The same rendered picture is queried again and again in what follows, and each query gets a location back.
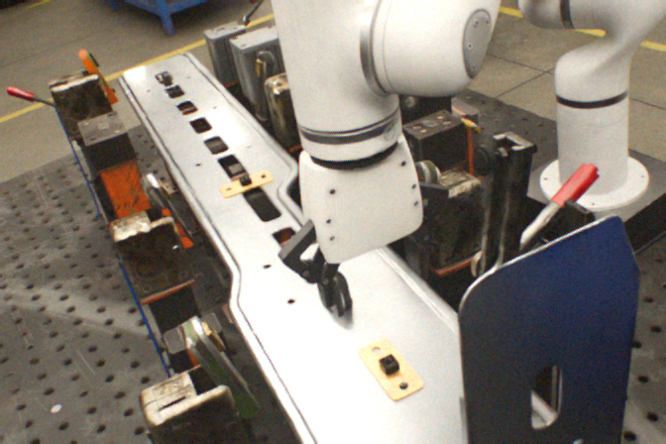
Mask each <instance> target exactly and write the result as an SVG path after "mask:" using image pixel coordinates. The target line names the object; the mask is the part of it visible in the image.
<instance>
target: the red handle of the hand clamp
mask: <svg viewBox="0 0 666 444"><path fill-rule="evenodd" d="M597 171H598V169H597V168H596V167H595V166H594V165H592V164H589V165H588V166H587V165H584V163H583V164H582V165H581V166H580V167H579V169H578V170H577V171H576V172H575V173H574V174H573V175H571V176H570V177H569V178H568V179H567V181H566V182H565V183H564V184H563V185H562V186H561V187H560V189H559V190H558V191H557V193H556V194H555V195H554V196H553V197H552V198H551V201H550V202H549V204H548V205H547V206H546V207H545V208H543V209H542V210H541V212H540V213H539V214H538V215H537V217H536V218H535V219H534V220H533V221H532V222H531V223H530V224H529V225H528V226H527V228H526V229H525V230H524V231H523V232H522V240H521V247H520V254H518V256H519V257H521V255H524V254H526V253H528V252H529V251H530V250H531V249H532V248H533V247H534V246H535V245H536V244H537V243H538V241H539V240H540V239H541V238H542V237H543V236H545V235H546V233H547V232H548V231H549V230H550V228H551V227H552V226H553V225H554V224H555V223H556V222H557V221H558V220H559V219H560V218H561V216H562V215H563V202H564V200H565V199H567V198H572V199H574V200H575V201H576V202H577V201H578V200H579V199H580V198H581V197H582V196H583V195H584V194H585V193H586V192H587V190H588V189H589V188H590V187H591V185H592V184H593V183H594V182H595V181H596V180H597V179H598V177H599V175H598V174H597ZM498 261H499V260H497V261H496V262H494V263H493V264H492V265H490V266H489V268H488V271H489V270H491V269H493V268H497V267H498Z"/></svg>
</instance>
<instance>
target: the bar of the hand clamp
mask: <svg viewBox="0 0 666 444"><path fill-rule="evenodd" d="M536 153H537V147H536V145H535V143H530V142H528V141H526V140H525V139H522V138H520V137H518V136H517V135H515V134H514V133H512V132H507V133H503V134H502V135H497V136H493V141H492V149H490V148H489V146H487V145H482V146H479V147H478V148H476V149H475V150H473V153H472V166H473V167H474V168H475V171H476V172H477V173H478V174H479V175H481V176H489V182H488V192H487V202H486V213H485V222H484V232H483V243H482V251H481V262H480V272H479V278H480V277H481V275H483V274H485V273H486V272H487V271H488V268H489V266H490V265H492V264H493V263H494V262H496V261H497V260H499V261H498V267H499V266H501V265H503V264H505V263H507V262H510V261H512V260H514V259H516V258H518V254H520V247H521V240H522V231H523V224H524V217H525V209H526V201H527V194H528V186H529V180H530V172H531V164H532V157H533V154H536Z"/></svg>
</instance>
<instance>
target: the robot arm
mask: <svg viewBox="0 0 666 444"><path fill-rule="evenodd" d="M500 1H501V0H271V2H272V7H273V12H274V16H275V21H276V26H277V35H278V40H279V44H280V49H281V54H282V55H283V56H282V59H284V64H285V69H286V73H287V78H288V84H289V88H290V93H291V98H292V102H293V108H294V113H295V117H296V122H297V127H298V133H299V137H300V142H301V145H302V147H303V152H302V153H301V154H300V157H299V183H300V197H301V206H302V214H303V221H304V225H303V226H302V227H301V228H300V229H299V230H298V231H297V232H296V233H295V236H294V237H293V238H292V239H291V240H290V241H289V242H288V243H287V244H285V245H284V246H283V247H282V248H281V249H280V250H279V252H278V253H277V256H278V258H279V259H280V261H281V262H282V263H283V264H284V265H285V266H286V267H288V268H290V269H291V270H293V271H294V272H296V273H297V274H299V277H300V278H303V279H306V280H310V281H312V282H315V283H316V284H317V289H318V293H319V298H320V301H321V303H322V305H323V306H324V307H325V309H328V308H330V307H331V308H332V310H333V311H334V312H335V314H336V315H337V316H338V318H341V316H343V315H344V308H343V303H342V298H341V292H340V287H339V284H338V283H337V281H336V280H335V279H334V277H335V275H336V273H337V271H338V269H339V267H340V265H341V263H343V262H346V261H350V260H352V259H355V258H357V257H360V256H362V254H365V253H367V252H369V251H372V250H374V249H376V248H379V247H381V246H383V245H386V244H389V243H391V242H393V241H396V240H398V239H400V238H402V237H403V244H404V250H405V259H406V264H407V265H408V266H410V267H411V268H412V269H413V270H414V271H415V272H416V273H417V274H418V276H419V277H420V278H421V279H426V278H428V269H427V264H430V257H428V246H427V243H430V242H431V241H432V239H433V235H432V231H433V230H434V228H435V227H436V225H437V224H438V222H439V221H440V219H441V217H442V212H441V210H442V209H443V208H444V205H445V203H446V200H447V198H448V196H449V190H448V189H446V188H445V187H444V186H443V185H441V184H436V183H428V182H422V181H418V179H417V175H416V171H415V166H414V162H413V159H412V156H411V153H410V151H409V150H408V146H407V143H406V141H405V138H404V136H403V133H402V127H401V118H400V110H399V100H398V95H399V94H402V95H413V96H428V97H443V96H450V95H454V94H458V93H460V92H462V91H463V90H465V89H466V88H467V87H468V86H469V85H470V84H471V83H472V82H473V80H474V78H475V77H476V74H477V73H478V70H479V68H480V67H482V65H483V61H484V58H485V56H486V53H487V50H488V46H489V44H490V40H491V36H492V33H493V30H494V27H495V24H496V19H497V15H498V12H499V8H500ZM518 6H519V9H520V12H521V14H522V17H523V18H524V20H525V21H526V22H528V23H529V24H530V25H532V26H534V27H538V28H542V29H548V30H598V29H600V30H604V32H605V33H606V34H605V35H604V36H603V37H602V38H600V39H599V40H597V41H595V42H592V43H590V44H586V45H584V46H581V47H579V48H576V49H574V50H571V51H569V52H568V53H566V54H564V55H563V56H561V58H560V59H559V60H557V62H556V65H555V71H554V83H555V95H556V117H557V139H558V160H557V161H555V162H554V163H552V164H551V165H549V167H548V168H546V169H545V170H544V171H543V173H542V174H541V176H540V188H541V192H542V193H543V195H545V196H546V197H547V198H548V199H549V200H551V198H552V197H553V196H554V195H555V194H556V193H557V191H558V190H559V189H560V187H561V186H562V185H563V184H564V183H565V182H566V181H567V179H568V178H569V177H570V176H571V175H573V174H574V173H575V172H576V171H577V170H578V169H579V167H580V166H581V165H582V164H583V163H584V165H587V166H588V165H589V164H592V165H594V166H595V167H596V168H597V169H598V171H597V174H598V175H599V177H598V179H597V180H596V181H595V182H594V183H593V184H592V185H591V187H590V188H589V189H588V190H587V192H586V193H585V194H584V195H583V196H582V197H581V198H580V199H579V200H578V201H577V202H579V203H580V204H582V205H583V206H585V207H586V208H588V209H590V211H591V212H602V211H610V210H614V209H615V208H619V207H621V206H624V205H626V204H628V203H631V202H634V201H635V200H636V199H638V198H639V197H640V196H641V195H642V194H643V193H644V192H645V191H646V189H647V186H648V173H647V171H646V169H645V167H644V166H643V165H642V164H640V163H639V162H637V161H635V160H634V159H632V158H631V157H628V151H627V149H628V91H629V71H630V64H631V61H632V58H633V55H634V52H635V51H636V49H637V48H638V46H639V45H640V44H641V42H642V41H643V40H644V39H645V38H646V37H647V35H648V34H649V33H650V32H651V31H652V30H653V29H654V28H656V27H657V26H658V24H659V23H660V22H661V21H662V19H663V17H664V16H665V14H666V0H518ZM421 198H423V199H427V204H426V205H424V206H423V208H422V202H421ZM315 244H319V245H318V247H317V249H316V251H315V253H314V257H313V259H312V261H311V262H309V261H306V260H304V259H301V258H300V257H301V254H302V253H303V252H304V251H305V250H306V249H308V248H309V247H310V246H311V245H315ZM325 261H326V263H325ZM324 263H325V265H324ZM323 266H324V267H323Z"/></svg>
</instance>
